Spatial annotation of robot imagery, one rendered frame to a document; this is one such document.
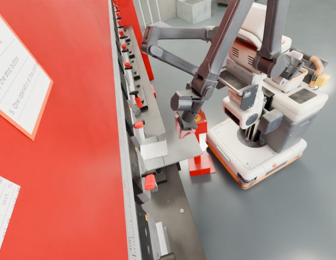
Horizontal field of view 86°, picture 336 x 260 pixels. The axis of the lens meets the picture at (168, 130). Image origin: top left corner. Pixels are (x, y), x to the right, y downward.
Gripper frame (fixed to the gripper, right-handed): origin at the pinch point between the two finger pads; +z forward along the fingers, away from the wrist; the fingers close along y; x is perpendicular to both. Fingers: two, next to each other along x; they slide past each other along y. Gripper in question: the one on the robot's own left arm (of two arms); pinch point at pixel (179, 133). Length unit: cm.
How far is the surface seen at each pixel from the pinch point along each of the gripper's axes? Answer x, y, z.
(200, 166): 61, -29, 74
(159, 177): -5.4, 9.1, 21.6
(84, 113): -38, 29, -33
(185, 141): 5.1, 0.4, 4.8
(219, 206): 70, 7, 83
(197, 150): 8.0, 7.3, 3.1
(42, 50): -42, 28, -41
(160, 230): -12.1, 33.2, 17.7
